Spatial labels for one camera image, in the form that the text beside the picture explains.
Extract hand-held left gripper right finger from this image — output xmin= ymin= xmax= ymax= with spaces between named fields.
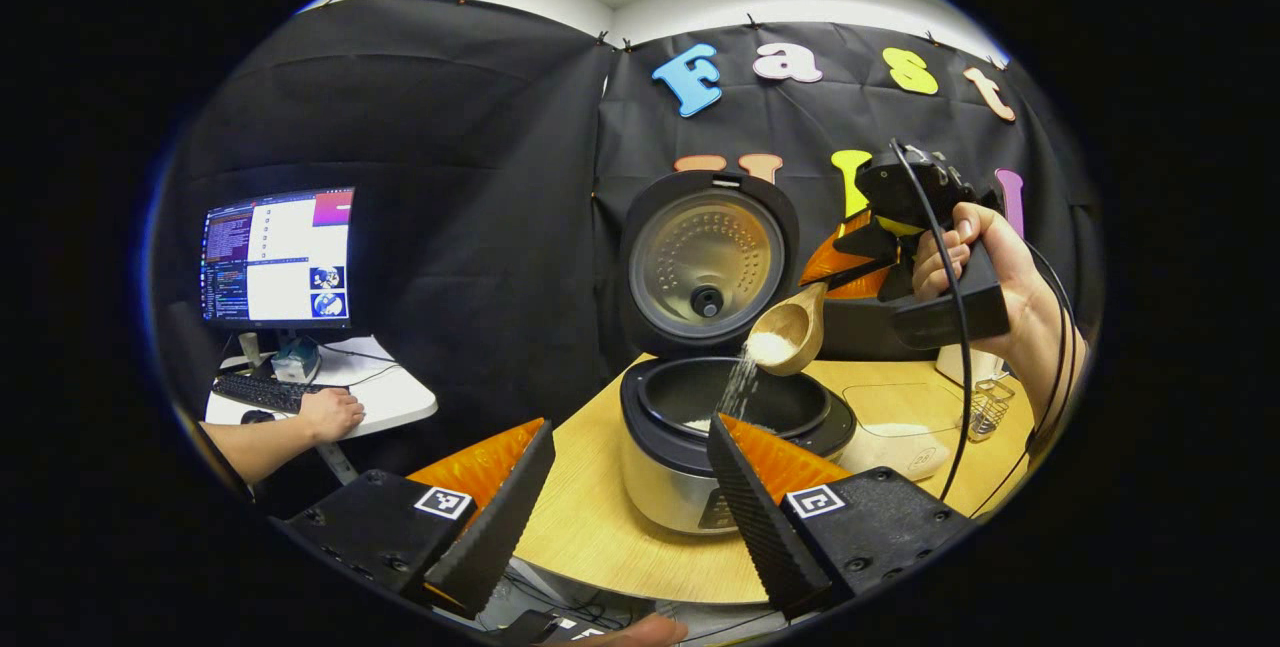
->
xmin=706 ymin=413 xmax=976 ymax=620

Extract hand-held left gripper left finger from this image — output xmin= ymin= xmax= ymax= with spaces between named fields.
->
xmin=270 ymin=417 xmax=557 ymax=620

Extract wooden spoon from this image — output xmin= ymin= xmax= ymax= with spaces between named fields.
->
xmin=745 ymin=280 xmax=831 ymax=377

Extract wire metal chopstick holder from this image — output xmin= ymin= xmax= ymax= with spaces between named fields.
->
xmin=965 ymin=377 xmax=1016 ymax=443

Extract silver black rice cooker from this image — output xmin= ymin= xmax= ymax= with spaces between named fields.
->
xmin=615 ymin=170 xmax=858 ymax=536

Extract white toaster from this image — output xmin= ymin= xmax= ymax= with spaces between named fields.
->
xmin=935 ymin=345 xmax=1006 ymax=388

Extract clear plastic container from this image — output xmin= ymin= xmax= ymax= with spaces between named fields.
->
xmin=840 ymin=382 xmax=966 ymax=483

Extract white side table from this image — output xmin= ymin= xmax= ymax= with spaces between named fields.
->
xmin=205 ymin=335 xmax=439 ymax=440

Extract small teal box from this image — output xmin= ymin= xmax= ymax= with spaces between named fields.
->
xmin=272 ymin=337 xmax=321 ymax=383

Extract black keyboard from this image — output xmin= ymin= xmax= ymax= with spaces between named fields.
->
xmin=212 ymin=372 xmax=331 ymax=415

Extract black backdrop cloth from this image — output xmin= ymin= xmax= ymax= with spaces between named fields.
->
xmin=150 ymin=0 xmax=1106 ymax=488

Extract computer monitor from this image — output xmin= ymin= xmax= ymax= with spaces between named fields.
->
xmin=200 ymin=187 xmax=356 ymax=331

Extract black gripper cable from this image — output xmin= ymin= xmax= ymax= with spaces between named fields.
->
xmin=968 ymin=242 xmax=1079 ymax=518
xmin=890 ymin=139 xmax=976 ymax=503

